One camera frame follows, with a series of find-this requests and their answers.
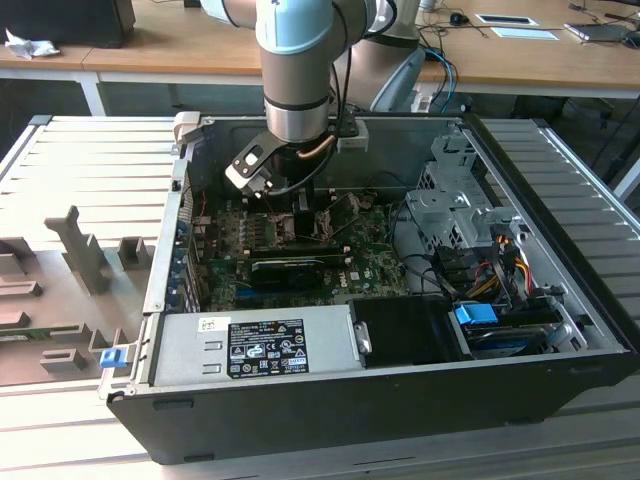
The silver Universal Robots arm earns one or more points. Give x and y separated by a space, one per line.
295 85

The CPU socket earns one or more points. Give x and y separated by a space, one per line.
280 230

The black graphics card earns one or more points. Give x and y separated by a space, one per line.
287 277

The green motherboard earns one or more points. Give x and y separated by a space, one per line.
370 250

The beige case latch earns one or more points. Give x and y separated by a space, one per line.
186 127

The pale blue teach pendant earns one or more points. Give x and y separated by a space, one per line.
400 80

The silver metal drive cage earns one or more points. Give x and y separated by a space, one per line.
440 215

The wooden desk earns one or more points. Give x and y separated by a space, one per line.
175 45

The black plastic shroud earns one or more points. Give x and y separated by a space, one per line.
410 330

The white cup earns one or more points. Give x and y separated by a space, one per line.
427 5

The grey power supply unit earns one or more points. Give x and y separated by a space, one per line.
180 350

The black computer mouse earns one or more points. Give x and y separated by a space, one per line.
457 19

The blue disk carrier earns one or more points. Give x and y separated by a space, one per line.
475 316

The black open PC case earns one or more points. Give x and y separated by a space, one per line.
300 420

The blue plastic clip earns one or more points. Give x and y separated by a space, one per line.
111 359

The brown parts rack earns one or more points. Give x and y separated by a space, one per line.
60 300

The black box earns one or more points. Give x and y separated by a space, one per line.
65 20

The hard disk drive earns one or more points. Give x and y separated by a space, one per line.
505 342

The crumpled white paper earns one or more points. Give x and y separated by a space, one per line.
30 47

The green circuit board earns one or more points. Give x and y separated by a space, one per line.
20 334

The grey laptop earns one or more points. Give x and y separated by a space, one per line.
600 32

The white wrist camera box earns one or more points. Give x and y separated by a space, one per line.
352 142
240 175

